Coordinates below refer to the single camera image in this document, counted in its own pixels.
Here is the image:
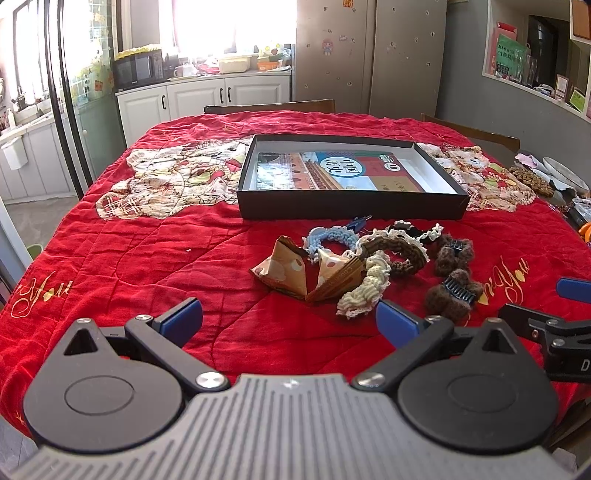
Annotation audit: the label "black microwave oven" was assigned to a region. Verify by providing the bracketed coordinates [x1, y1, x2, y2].
[113, 48, 167, 90]

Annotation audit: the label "yellow artificial flowers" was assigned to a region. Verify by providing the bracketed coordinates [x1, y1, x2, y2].
[115, 44, 162, 58]

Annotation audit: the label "cream knitted scrunchie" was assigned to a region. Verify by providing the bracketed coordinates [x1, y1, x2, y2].
[336, 251, 391, 320]

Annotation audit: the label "triangular brown snack packet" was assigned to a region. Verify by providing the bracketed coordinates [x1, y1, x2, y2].
[307, 249, 365, 305]
[249, 235, 310, 301]

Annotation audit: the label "white hanging bin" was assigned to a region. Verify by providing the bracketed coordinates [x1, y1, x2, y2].
[0, 136, 24, 171]

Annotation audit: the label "black scrunchie with white lace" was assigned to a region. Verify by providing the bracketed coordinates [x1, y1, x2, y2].
[385, 220, 444, 247]

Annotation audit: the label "silver double-door fridge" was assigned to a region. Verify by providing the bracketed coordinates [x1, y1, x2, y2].
[292, 0, 448, 118]

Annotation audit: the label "white wall shelf unit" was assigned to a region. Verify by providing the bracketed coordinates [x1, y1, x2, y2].
[480, 0, 591, 123]

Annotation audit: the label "brown fuzzy hair clip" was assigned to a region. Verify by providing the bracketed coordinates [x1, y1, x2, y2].
[431, 234, 476, 278]
[425, 270, 485, 319]

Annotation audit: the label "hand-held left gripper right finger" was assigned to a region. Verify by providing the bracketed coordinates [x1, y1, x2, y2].
[352, 299, 529, 393]

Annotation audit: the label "brown beaded mat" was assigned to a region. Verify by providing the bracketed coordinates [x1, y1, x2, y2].
[510, 165, 555, 197]

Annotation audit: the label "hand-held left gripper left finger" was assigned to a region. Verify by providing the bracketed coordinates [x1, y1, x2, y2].
[62, 298, 232, 394]

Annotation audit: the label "red printed blanket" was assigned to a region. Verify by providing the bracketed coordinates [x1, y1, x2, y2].
[0, 111, 591, 439]

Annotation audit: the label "blue knitted scrunchie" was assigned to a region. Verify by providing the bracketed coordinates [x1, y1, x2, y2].
[302, 226, 363, 261]

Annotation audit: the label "black shallow cardboard box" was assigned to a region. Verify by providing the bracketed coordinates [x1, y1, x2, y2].
[236, 134, 471, 221]

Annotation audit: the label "white plastic container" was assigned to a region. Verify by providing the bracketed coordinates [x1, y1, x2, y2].
[218, 55, 252, 75]

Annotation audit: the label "white kitchen cabinet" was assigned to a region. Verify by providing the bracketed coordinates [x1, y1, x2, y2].
[115, 74, 293, 148]

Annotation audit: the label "brown scrunchie with cream lace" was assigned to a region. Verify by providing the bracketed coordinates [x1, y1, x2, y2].
[355, 228, 430, 278]

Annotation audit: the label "black framed glass door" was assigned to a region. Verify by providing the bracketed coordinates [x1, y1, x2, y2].
[44, 0, 93, 199]

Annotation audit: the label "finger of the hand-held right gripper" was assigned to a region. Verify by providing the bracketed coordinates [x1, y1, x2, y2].
[498, 302, 591, 350]
[555, 277, 591, 301]

